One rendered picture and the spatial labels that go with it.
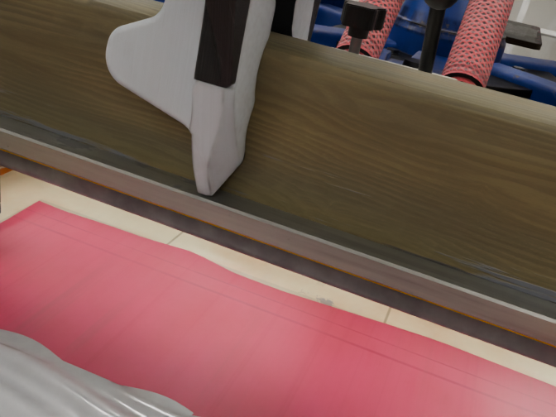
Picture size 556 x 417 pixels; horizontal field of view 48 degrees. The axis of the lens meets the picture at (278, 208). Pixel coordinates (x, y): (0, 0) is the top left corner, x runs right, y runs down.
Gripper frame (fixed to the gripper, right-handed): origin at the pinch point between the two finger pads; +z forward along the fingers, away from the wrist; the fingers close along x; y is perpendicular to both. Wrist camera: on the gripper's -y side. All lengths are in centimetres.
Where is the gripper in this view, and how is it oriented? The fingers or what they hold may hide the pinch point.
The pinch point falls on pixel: (248, 154)
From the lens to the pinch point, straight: 27.3
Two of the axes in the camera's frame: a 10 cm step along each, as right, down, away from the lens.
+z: -1.7, 8.8, 4.4
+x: -3.5, 3.6, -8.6
